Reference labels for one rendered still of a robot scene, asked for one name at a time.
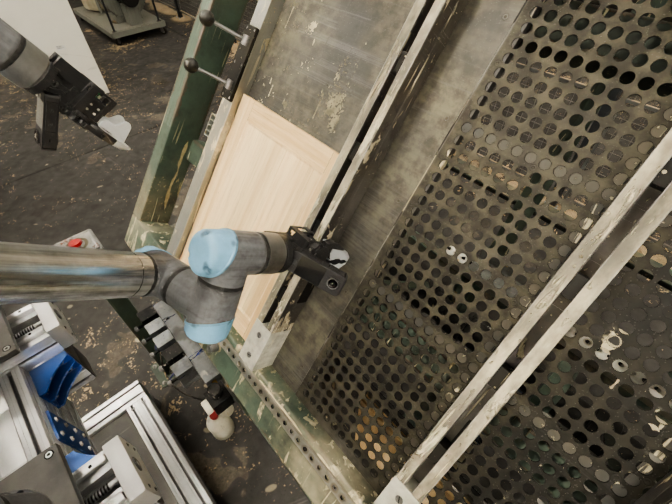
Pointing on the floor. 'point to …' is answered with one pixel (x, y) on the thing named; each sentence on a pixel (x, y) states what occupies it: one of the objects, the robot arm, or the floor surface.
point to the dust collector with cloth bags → (119, 17)
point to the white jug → (220, 426)
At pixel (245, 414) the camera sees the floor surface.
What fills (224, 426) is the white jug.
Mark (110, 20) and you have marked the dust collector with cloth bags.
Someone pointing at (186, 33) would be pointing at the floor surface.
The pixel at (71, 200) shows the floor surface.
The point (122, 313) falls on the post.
